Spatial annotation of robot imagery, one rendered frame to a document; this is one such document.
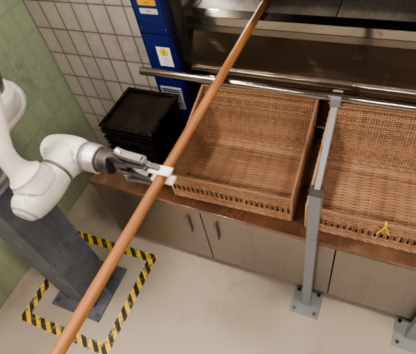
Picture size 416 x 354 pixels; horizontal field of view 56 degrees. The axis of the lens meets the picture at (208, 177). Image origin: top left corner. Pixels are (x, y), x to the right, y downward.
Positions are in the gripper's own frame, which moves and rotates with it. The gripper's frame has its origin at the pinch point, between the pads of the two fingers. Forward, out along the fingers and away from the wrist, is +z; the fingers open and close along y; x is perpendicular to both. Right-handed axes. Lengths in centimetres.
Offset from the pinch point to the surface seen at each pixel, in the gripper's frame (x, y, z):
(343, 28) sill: -82, 2, 33
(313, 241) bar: -22, 54, 39
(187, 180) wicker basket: -31, 48, -17
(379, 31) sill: -82, 2, 46
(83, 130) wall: -75, 85, -121
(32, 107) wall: -53, 46, -122
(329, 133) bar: -37, 12, 38
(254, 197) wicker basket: -33, 50, 13
